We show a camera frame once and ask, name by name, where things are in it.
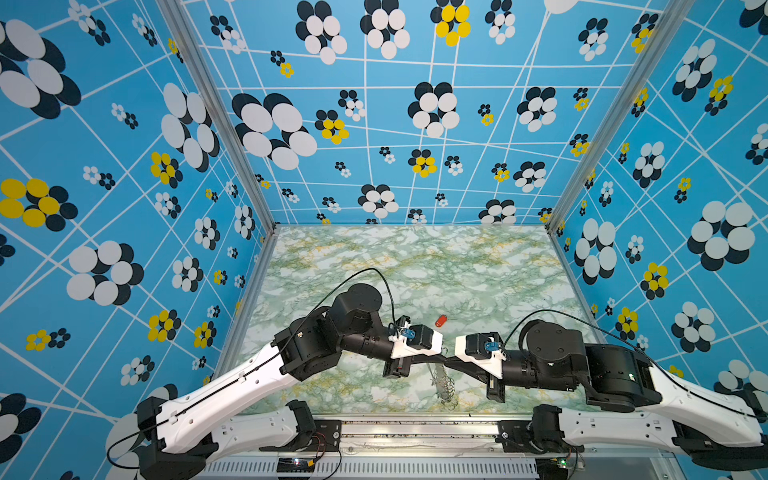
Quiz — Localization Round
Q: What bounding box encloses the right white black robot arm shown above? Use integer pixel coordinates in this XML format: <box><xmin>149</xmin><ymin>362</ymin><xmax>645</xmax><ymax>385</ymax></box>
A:
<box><xmin>444</xmin><ymin>320</ymin><xmax>767</xmax><ymax>472</ymax></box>

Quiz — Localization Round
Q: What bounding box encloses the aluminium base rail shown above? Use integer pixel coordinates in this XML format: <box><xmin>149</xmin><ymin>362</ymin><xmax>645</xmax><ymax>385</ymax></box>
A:
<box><xmin>197</xmin><ymin>415</ymin><xmax>684</xmax><ymax>479</ymax></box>

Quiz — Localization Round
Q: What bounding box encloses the right aluminium corner post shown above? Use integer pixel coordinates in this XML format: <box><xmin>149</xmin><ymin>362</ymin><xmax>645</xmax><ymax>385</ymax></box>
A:
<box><xmin>547</xmin><ymin>0</ymin><xmax>695</xmax><ymax>238</ymax></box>

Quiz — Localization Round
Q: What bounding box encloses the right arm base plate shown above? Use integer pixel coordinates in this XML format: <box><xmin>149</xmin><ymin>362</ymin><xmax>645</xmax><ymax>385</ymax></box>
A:
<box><xmin>495</xmin><ymin>419</ymin><xmax>584</xmax><ymax>455</ymax></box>

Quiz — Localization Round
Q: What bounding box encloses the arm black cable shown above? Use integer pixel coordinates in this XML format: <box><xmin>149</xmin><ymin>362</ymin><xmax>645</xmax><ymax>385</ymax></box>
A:
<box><xmin>106</xmin><ymin>267</ymin><xmax>398</xmax><ymax>470</ymax></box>
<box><xmin>502</xmin><ymin>309</ymin><xmax>763</xmax><ymax>418</ymax></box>

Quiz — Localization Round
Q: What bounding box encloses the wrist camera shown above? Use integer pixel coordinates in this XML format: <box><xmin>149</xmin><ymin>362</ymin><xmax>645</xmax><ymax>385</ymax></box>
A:
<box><xmin>454</xmin><ymin>332</ymin><xmax>506</xmax><ymax>380</ymax></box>
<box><xmin>388</xmin><ymin>325</ymin><xmax>443</xmax><ymax>359</ymax></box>

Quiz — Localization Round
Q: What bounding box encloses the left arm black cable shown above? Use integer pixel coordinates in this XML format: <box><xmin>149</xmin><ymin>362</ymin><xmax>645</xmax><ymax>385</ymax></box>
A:
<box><xmin>106</xmin><ymin>267</ymin><xmax>398</xmax><ymax>470</ymax></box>

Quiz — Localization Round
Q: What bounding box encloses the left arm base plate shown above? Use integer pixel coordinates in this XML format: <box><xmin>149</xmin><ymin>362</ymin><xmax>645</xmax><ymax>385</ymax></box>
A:
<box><xmin>259</xmin><ymin>419</ymin><xmax>343</xmax><ymax>453</ymax></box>

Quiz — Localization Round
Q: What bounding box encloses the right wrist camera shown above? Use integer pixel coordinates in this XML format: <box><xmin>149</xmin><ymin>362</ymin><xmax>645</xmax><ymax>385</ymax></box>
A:
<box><xmin>454</xmin><ymin>332</ymin><xmax>506</xmax><ymax>380</ymax></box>

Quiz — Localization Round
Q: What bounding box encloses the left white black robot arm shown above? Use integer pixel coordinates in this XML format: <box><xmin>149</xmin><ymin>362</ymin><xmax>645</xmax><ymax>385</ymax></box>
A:
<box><xmin>136</xmin><ymin>284</ymin><xmax>443</xmax><ymax>479</ymax></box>

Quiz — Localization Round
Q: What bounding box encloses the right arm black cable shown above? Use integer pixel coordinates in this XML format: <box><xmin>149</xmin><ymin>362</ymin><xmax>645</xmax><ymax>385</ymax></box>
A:
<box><xmin>502</xmin><ymin>309</ymin><xmax>763</xmax><ymax>418</ymax></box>

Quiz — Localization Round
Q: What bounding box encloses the left aluminium corner post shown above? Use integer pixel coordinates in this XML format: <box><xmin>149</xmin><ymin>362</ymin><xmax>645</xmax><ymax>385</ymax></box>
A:
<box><xmin>157</xmin><ymin>0</ymin><xmax>276</xmax><ymax>239</ymax></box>

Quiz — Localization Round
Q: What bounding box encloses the aluminium corner post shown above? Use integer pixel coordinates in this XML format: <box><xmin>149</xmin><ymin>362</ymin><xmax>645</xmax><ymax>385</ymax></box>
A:
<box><xmin>547</xmin><ymin>0</ymin><xmax>695</xmax><ymax>238</ymax></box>
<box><xmin>157</xmin><ymin>0</ymin><xmax>276</xmax><ymax>239</ymax></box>

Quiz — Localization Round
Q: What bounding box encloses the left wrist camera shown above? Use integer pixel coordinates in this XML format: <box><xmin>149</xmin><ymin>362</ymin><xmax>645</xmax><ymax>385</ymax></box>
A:
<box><xmin>388</xmin><ymin>325</ymin><xmax>443</xmax><ymax>359</ymax></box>

